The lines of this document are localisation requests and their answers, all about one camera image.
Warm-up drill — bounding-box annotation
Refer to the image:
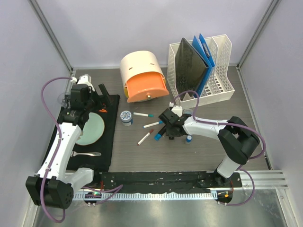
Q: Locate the blue black highlighter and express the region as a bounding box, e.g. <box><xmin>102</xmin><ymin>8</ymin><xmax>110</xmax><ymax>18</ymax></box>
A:
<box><xmin>154</xmin><ymin>125</ymin><xmax>166</xmax><ymax>141</ymax></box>

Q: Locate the cream round drawer cabinet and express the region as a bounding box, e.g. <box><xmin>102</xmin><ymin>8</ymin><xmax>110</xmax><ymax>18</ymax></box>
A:
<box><xmin>120</xmin><ymin>51</ymin><xmax>169</xmax><ymax>103</ymax></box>

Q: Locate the blue plastic folder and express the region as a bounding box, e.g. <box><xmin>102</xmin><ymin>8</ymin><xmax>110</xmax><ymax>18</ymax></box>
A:
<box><xmin>192</xmin><ymin>34</ymin><xmax>215</xmax><ymax>96</ymax></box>

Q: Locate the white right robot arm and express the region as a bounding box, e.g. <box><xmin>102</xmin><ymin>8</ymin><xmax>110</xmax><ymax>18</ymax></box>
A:
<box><xmin>154</xmin><ymin>105</ymin><xmax>260</xmax><ymax>187</ymax></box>

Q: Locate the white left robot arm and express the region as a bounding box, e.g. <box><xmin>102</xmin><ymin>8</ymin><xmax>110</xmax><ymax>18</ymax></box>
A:
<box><xmin>26</xmin><ymin>84</ymin><xmax>120</xmax><ymax>210</ymax></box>

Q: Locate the white marker blue cap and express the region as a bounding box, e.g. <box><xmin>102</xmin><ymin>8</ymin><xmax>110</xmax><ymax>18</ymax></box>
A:
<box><xmin>143</xmin><ymin>121</ymin><xmax>163</xmax><ymax>129</ymax></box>

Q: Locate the clear jar with lid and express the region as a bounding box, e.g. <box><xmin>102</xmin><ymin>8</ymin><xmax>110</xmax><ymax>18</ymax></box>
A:
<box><xmin>183</xmin><ymin>109</ymin><xmax>193</xmax><ymax>115</ymax></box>

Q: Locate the small blue cap bottle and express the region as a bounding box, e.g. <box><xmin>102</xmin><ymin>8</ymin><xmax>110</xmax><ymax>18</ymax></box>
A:
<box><xmin>186</xmin><ymin>135</ymin><xmax>192</xmax><ymax>144</ymax></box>

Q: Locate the white marker red cap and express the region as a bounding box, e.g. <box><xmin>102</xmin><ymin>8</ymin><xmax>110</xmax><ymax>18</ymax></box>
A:
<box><xmin>137</xmin><ymin>129</ymin><xmax>154</xmax><ymax>146</ymax></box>

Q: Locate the white marker green cap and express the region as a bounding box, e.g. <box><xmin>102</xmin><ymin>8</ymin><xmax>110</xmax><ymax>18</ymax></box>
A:
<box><xmin>133</xmin><ymin>112</ymin><xmax>154</xmax><ymax>118</ymax></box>

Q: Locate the pale green plate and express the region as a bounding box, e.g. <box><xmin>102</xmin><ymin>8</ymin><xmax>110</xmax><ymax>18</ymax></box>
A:
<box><xmin>76</xmin><ymin>113</ymin><xmax>105</xmax><ymax>146</ymax></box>

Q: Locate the clear glass cup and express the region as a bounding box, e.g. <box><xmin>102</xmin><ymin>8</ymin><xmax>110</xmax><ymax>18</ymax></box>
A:
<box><xmin>57</xmin><ymin>92</ymin><xmax>71</xmax><ymax>108</ymax></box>

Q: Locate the blue white round tin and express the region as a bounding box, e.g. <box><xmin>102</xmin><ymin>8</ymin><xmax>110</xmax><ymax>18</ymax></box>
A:
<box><xmin>120</xmin><ymin>110</ymin><xmax>133</xmax><ymax>126</ymax></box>

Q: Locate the black cloth mat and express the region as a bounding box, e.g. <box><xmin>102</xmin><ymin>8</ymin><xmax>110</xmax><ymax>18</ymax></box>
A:
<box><xmin>42</xmin><ymin>94</ymin><xmax>120</xmax><ymax>172</ymax></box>

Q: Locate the metal spoon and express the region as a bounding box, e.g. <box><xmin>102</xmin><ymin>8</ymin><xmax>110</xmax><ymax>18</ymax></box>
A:
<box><xmin>71</xmin><ymin>151</ymin><xmax>102</xmax><ymax>157</ymax></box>

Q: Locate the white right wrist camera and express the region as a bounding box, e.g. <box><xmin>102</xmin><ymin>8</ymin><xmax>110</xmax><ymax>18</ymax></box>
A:
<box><xmin>169</xmin><ymin>102</ymin><xmax>183</xmax><ymax>117</ymax></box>

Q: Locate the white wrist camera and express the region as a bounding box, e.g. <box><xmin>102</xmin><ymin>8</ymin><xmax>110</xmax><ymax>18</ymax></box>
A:
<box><xmin>71</xmin><ymin>74</ymin><xmax>95</xmax><ymax>91</ymax></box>
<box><xmin>169</xmin><ymin>102</ymin><xmax>183</xmax><ymax>117</ymax></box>

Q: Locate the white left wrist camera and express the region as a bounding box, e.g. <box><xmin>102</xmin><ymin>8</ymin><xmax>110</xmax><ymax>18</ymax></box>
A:
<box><xmin>71</xmin><ymin>74</ymin><xmax>95</xmax><ymax>91</ymax></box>

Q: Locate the black mounting rail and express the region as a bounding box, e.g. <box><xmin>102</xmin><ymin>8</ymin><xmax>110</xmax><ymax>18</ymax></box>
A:
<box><xmin>83</xmin><ymin>171</ymin><xmax>242</xmax><ymax>194</ymax></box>

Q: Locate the white slotted cable duct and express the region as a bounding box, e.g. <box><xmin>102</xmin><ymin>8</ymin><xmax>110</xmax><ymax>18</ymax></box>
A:
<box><xmin>73</xmin><ymin>191</ymin><xmax>217</xmax><ymax>201</ymax></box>

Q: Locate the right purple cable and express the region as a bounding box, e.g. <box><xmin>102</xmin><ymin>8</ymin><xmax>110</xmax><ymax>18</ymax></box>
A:
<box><xmin>171</xmin><ymin>90</ymin><xmax>267</xmax><ymax>206</ymax></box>

